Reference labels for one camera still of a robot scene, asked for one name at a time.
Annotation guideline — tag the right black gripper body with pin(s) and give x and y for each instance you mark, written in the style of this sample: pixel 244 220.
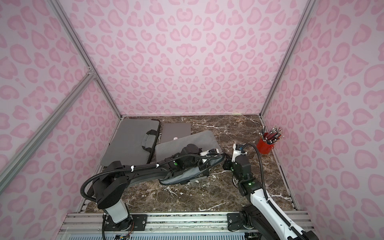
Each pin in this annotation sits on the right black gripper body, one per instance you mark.
pixel 229 163

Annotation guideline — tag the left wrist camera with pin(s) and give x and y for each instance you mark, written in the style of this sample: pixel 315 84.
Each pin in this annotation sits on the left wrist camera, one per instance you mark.
pixel 208 153

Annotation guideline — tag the grey laptop bag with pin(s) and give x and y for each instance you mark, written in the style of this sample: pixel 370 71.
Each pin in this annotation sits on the grey laptop bag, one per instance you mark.
pixel 134 142
pixel 204 140

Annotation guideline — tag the pens bundle in cup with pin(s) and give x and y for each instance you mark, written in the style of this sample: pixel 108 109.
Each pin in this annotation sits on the pens bundle in cup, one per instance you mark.
pixel 272 136

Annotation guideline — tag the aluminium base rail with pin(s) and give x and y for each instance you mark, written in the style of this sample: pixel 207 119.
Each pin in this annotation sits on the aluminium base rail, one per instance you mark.
pixel 165 226

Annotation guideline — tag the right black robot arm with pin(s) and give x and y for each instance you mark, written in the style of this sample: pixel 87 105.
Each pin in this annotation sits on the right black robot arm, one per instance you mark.
pixel 262 214

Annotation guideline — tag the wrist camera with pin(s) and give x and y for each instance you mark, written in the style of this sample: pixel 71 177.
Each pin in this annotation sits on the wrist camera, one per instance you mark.
pixel 238 149
pixel 208 153

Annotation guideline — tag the red pen cup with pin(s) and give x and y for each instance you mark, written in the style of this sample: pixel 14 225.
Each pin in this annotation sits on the red pen cup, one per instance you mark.
pixel 266 145

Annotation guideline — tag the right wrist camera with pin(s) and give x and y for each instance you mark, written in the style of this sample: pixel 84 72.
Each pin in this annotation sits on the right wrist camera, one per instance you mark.
pixel 238 149

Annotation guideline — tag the aluminium frame brace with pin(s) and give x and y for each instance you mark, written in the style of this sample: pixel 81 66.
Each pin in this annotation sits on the aluminium frame brace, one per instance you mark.
pixel 29 148

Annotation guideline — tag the dark grey laptop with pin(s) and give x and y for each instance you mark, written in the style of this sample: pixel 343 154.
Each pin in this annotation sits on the dark grey laptop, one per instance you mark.
pixel 174 131

